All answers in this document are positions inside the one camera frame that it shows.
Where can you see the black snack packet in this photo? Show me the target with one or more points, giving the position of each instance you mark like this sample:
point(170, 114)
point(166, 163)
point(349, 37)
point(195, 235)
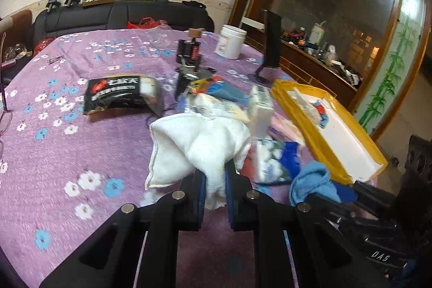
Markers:
point(114, 92)

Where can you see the white towel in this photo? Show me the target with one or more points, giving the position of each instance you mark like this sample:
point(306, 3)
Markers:
point(202, 146)

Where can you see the clear glassware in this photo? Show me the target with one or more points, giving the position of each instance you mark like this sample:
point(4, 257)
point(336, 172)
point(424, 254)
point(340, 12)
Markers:
point(15, 51)

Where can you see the purple framed eyeglasses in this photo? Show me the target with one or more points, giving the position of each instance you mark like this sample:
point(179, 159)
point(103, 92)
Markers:
point(5, 124)

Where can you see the pile of assorted clutter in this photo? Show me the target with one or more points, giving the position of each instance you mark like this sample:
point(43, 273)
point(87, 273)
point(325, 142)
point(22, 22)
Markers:
point(334, 62)

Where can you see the pack of coloured tubes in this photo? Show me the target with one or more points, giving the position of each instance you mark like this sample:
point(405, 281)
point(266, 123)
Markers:
point(219, 87)

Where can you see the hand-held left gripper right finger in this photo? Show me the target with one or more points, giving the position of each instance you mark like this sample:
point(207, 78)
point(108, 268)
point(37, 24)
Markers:
point(231, 198)

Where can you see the wooden cabinet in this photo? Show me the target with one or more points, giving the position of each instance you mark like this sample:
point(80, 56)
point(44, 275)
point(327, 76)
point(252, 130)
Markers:
point(303, 68)

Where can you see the yellow box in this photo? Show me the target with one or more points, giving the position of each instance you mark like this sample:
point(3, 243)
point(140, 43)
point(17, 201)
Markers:
point(290, 99)

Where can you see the clear plastic cup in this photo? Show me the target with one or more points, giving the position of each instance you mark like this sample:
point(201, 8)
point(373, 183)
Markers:
point(162, 36)

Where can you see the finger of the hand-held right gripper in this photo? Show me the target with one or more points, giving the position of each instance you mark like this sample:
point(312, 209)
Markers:
point(374, 198)
point(364, 225)

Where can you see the small thin eyeglasses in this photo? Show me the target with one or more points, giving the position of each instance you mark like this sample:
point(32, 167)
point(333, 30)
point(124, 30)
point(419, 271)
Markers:
point(55, 60)

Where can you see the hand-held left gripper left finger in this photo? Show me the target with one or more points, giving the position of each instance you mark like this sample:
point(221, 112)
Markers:
point(200, 195)

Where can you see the brown chair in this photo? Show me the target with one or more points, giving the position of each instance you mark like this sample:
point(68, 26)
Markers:
point(17, 24)

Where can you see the white plastic jar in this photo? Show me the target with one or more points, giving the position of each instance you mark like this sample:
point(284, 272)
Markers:
point(229, 41)

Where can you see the black tablet on stand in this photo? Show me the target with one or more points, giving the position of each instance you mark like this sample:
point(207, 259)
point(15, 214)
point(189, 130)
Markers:
point(271, 38)

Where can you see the white plastic bottle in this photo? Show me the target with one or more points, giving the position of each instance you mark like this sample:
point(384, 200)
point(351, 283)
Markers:
point(317, 33)

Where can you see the black cylinder device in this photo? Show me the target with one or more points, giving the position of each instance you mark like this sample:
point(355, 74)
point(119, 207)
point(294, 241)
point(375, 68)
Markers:
point(189, 78)

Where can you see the blue cloth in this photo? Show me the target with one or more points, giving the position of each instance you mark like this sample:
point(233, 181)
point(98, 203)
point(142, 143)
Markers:
point(310, 180)

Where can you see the red plastic bag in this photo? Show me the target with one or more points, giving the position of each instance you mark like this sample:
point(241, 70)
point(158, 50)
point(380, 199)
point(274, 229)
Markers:
point(145, 23)

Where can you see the black and red spool device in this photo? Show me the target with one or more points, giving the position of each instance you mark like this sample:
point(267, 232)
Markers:
point(191, 50)

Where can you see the black sofa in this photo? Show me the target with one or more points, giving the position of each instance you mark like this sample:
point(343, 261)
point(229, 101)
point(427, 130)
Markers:
point(101, 16)

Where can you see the plain white tissue pack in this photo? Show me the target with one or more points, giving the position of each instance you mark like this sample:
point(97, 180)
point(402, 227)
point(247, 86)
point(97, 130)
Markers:
point(261, 105)

